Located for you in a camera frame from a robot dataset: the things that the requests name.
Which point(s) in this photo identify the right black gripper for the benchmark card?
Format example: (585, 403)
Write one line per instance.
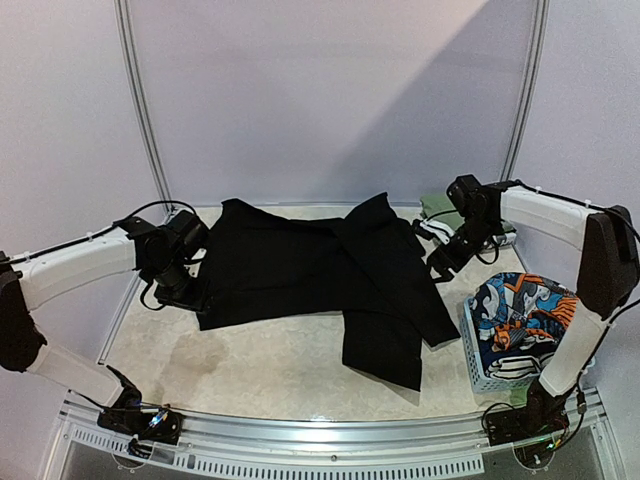
(445, 257)

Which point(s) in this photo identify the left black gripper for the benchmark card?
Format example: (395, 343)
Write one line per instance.
(195, 301)

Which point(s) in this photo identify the black garment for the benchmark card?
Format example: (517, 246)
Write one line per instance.
(367, 265)

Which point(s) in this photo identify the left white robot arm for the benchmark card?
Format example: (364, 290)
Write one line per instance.
(30, 281)

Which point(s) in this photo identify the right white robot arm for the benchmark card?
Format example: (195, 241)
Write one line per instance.
(605, 242)

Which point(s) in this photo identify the folded black white shirt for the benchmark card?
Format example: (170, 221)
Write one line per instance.
(433, 230)

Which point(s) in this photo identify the folded green shirt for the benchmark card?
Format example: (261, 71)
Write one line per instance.
(438, 211)

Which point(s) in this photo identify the blue orange patterned cloth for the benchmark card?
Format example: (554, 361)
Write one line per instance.
(521, 314)

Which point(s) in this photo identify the white striped cloth in basket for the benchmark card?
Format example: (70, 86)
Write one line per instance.
(513, 368)

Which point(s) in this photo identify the light blue plastic basket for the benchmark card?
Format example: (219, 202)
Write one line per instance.
(481, 382)

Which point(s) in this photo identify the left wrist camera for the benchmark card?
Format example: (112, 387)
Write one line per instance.
(188, 231)

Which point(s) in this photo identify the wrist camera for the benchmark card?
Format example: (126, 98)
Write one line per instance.
(188, 231)
(462, 191)

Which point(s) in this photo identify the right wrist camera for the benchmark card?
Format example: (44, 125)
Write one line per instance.
(462, 191)

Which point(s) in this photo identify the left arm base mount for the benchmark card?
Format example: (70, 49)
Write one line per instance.
(157, 424)

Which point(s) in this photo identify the aluminium front rail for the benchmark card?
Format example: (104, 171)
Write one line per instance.
(223, 447)

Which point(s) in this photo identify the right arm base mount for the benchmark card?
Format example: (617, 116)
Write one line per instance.
(504, 424)

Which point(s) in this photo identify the left aluminium frame post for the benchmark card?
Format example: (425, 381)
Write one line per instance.
(140, 105)

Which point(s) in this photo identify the aluminium frame post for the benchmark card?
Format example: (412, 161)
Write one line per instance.
(140, 105)
(528, 84)

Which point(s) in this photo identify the right aluminium frame post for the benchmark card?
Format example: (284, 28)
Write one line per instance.
(528, 84)

